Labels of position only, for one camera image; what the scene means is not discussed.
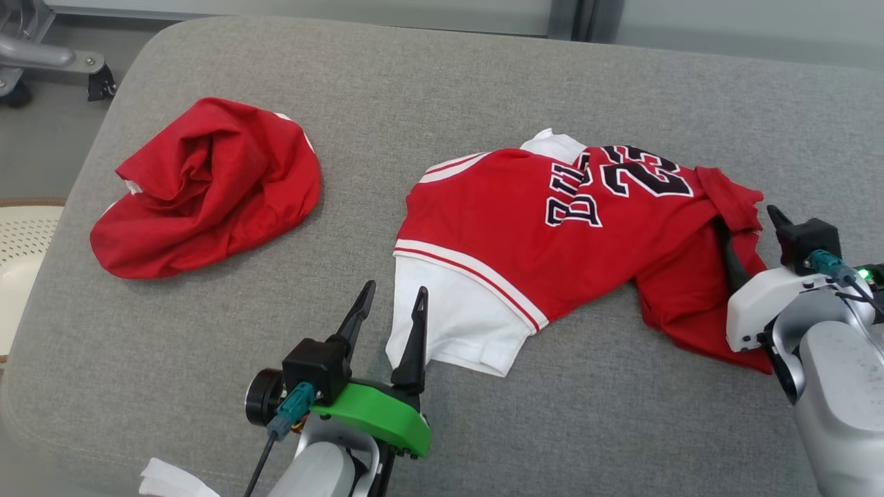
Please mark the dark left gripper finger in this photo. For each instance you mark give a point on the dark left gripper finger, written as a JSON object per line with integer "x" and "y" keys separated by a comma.
{"x": 356, "y": 317}
{"x": 414, "y": 359}

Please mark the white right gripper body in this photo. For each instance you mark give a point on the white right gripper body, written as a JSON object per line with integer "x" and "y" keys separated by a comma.
{"x": 760, "y": 304}

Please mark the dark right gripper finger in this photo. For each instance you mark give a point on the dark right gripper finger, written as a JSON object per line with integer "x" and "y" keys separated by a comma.
{"x": 733, "y": 266}
{"x": 777, "y": 219}

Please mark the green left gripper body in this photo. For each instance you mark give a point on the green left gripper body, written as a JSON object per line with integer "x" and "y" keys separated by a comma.
{"x": 380, "y": 414}

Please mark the red white basketball jersey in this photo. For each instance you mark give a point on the red white basketball jersey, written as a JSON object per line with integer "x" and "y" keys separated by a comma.
{"x": 497, "y": 235}

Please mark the red shorts with white stripes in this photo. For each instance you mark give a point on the red shorts with white stripes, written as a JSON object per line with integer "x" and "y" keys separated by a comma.
{"x": 207, "y": 193}

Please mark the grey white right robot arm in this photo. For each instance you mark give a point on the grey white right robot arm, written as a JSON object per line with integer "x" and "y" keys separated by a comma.
{"x": 842, "y": 414}

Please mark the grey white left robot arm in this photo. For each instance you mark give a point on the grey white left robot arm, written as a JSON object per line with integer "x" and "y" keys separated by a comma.
{"x": 311, "y": 476}

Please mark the black cylindrical left gripper motor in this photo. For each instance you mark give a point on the black cylindrical left gripper motor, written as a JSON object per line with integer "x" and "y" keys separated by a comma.
{"x": 262, "y": 397}

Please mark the white tape strip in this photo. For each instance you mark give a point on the white tape strip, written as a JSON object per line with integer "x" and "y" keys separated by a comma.
{"x": 169, "y": 480}

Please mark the white perforated laundry basket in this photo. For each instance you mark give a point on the white perforated laundry basket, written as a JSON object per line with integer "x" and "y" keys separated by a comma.
{"x": 21, "y": 241}

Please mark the grey metal wheeled stand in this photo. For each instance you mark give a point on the grey metal wheeled stand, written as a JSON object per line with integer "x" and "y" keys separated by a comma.
{"x": 41, "y": 56}

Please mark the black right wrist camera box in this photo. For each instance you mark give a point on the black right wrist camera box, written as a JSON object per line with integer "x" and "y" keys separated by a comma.
{"x": 808, "y": 238}

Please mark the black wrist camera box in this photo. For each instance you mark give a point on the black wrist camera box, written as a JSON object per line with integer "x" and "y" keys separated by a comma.
{"x": 808, "y": 238}
{"x": 314, "y": 369}

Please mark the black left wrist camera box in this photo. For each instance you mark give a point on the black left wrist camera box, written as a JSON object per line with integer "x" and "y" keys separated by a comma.
{"x": 314, "y": 369}

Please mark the grey partition post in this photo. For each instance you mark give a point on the grey partition post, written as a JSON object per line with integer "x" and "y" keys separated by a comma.
{"x": 587, "y": 17}

